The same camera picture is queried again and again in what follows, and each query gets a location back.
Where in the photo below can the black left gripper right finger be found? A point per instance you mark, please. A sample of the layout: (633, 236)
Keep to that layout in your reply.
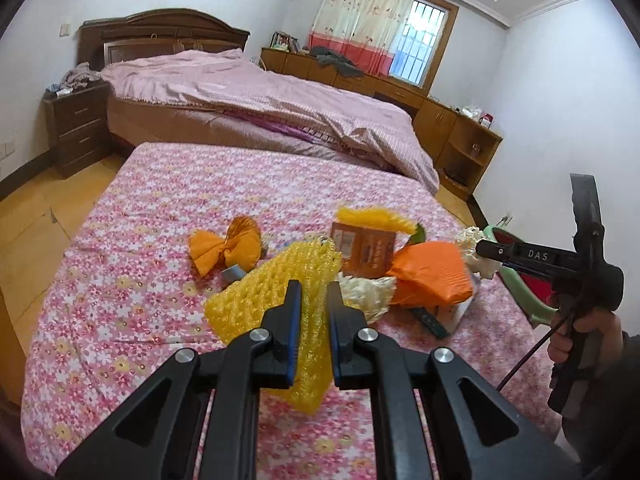
(434, 416)

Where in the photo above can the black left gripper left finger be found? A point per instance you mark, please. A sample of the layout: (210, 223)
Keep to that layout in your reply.
(196, 416)

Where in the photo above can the red bin with green rim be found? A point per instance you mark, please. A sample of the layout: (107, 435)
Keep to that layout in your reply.
(532, 295)

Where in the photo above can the yellow foam net sleeve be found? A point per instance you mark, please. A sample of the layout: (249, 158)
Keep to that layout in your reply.
(240, 307)

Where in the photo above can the orange cardboard box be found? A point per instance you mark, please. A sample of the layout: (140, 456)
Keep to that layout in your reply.
(366, 253)

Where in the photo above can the small green box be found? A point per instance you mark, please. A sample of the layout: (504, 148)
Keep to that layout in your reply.
(431, 323)

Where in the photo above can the white foam net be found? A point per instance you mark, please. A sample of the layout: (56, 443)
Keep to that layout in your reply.
(372, 296)
(466, 242)

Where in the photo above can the pink floral bedspread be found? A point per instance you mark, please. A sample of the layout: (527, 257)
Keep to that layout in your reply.
(132, 287)

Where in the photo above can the green leaf wrapper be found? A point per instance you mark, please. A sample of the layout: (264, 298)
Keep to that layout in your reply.
(418, 237)

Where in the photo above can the orange crumpled paper bow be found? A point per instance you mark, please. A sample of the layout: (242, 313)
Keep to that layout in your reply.
(242, 246)

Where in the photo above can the long wooden cabinet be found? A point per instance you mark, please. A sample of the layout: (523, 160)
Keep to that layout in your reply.
(460, 147)

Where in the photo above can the yellow corrugated foam piece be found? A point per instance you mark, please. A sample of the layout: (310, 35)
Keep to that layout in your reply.
(376, 218)

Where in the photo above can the window with bars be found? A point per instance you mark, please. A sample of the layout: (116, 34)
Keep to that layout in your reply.
(421, 42)

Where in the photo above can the dark wooden nightstand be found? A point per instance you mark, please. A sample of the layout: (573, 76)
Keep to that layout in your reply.
(77, 128)

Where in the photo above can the pink quilt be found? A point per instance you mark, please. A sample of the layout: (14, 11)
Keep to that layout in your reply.
(224, 99)

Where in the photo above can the dark clothes on cabinet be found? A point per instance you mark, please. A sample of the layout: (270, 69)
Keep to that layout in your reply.
(327, 57)

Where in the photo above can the floral red-hem curtain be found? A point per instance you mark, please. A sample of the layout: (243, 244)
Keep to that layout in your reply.
(364, 31)

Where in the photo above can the dark wooden bed headboard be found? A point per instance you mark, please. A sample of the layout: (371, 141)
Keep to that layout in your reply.
(168, 23)

